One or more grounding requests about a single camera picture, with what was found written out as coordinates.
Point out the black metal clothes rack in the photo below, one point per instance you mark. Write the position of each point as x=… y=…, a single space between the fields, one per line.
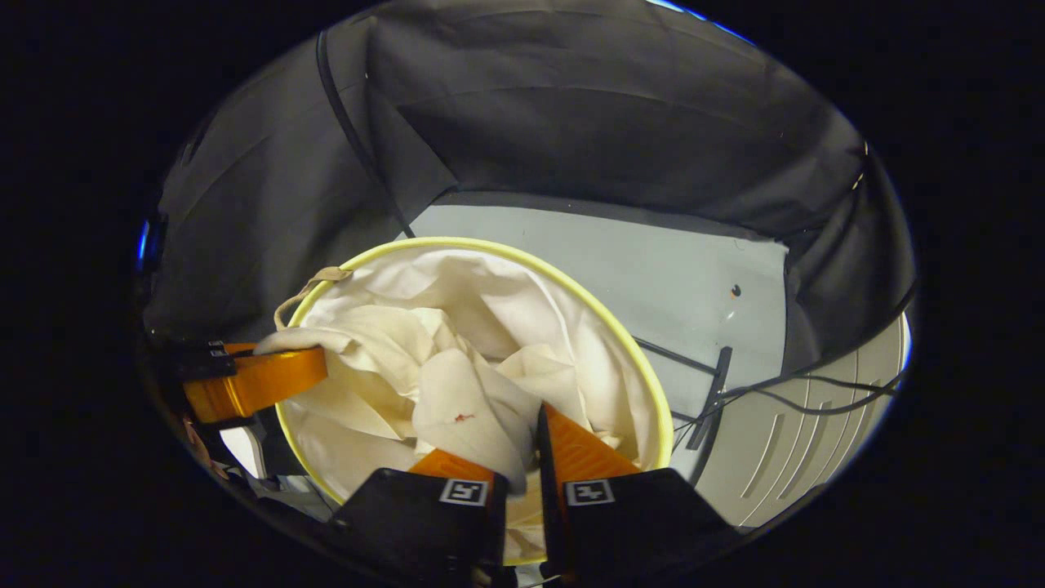
x=714 y=392

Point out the cream button-up shirt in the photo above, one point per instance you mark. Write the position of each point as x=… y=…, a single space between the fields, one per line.
x=457 y=384

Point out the yellow-rimmed laundry hamper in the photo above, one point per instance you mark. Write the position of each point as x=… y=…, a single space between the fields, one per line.
x=629 y=392

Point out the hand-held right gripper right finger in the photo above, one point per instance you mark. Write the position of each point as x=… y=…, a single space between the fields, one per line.
x=645 y=523

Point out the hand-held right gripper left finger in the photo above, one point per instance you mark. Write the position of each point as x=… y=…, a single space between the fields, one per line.
x=408 y=523

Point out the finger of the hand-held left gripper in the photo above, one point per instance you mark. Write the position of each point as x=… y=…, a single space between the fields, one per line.
x=253 y=384

